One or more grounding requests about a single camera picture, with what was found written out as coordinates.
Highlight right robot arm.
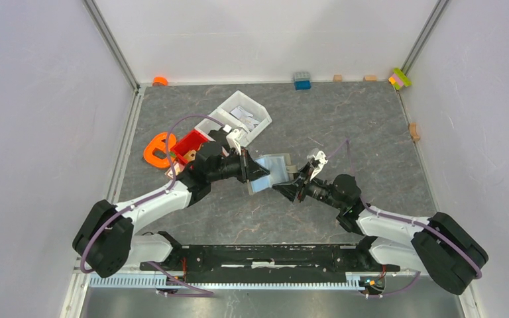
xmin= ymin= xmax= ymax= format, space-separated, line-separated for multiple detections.
xmin=272 ymin=173 xmax=489 ymax=295

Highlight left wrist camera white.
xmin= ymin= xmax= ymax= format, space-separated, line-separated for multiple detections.
xmin=223 ymin=125 xmax=245 ymax=154

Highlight orange tape dispenser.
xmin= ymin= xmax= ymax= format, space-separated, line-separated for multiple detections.
xmin=143 ymin=132 xmax=177 ymax=169

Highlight curved wooden piece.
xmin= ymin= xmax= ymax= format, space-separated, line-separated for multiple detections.
xmin=408 ymin=123 xmax=421 ymax=142

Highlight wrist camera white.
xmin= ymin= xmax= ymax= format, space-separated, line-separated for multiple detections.
xmin=223 ymin=125 xmax=245 ymax=154
xmin=307 ymin=148 xmax=328 ymax=180

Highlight white plastic bin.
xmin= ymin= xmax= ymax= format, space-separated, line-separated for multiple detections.
xmin=194 ymin=90 xmax=272 ymax=148

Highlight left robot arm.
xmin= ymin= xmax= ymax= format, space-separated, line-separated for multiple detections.
xmin=72 ymin=142 xmax=270 ymax=278

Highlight green pink toy bricks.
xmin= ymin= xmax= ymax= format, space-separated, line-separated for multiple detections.
xmin=388 ymin=68 xmax=412 ymax=91

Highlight red plastic bin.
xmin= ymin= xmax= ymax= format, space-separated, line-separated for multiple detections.
xmin=170 ymin=129 xmax=209 ymax=156

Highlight wooden blocks in red bin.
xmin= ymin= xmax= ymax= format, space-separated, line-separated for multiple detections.
xmin=165 ymin=150 xmax=196 ymax=178

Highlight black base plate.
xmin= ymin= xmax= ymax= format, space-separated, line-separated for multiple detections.
xmin=160 ymin=244 xmax=400 ymax=284

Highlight orange round piece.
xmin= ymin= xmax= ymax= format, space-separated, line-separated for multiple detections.
xmin=152 ymin=76 xmax=168 ymax=86

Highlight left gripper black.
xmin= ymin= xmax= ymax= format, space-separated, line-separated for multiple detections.
xmin=208 ymin=146 xmax=269 ymax=184

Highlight silver card in bin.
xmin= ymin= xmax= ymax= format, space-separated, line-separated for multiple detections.
xmin=230 ymin=105 xmax=260 ymax=131

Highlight blue toy brick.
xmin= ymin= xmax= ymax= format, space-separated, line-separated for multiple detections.
xmin=293 ymin=71 xmax=311 ymax=91

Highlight slotted cable duct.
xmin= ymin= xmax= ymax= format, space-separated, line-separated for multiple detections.
xmin=88 ymin=274 xmax=363 ymax=291

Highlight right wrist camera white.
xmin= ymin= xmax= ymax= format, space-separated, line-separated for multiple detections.
xmin=307 ymin=148 xmax=328 ymax=180

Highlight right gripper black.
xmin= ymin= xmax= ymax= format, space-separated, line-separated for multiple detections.
xmin=272 ymin=161 xmax=345 ymax=211

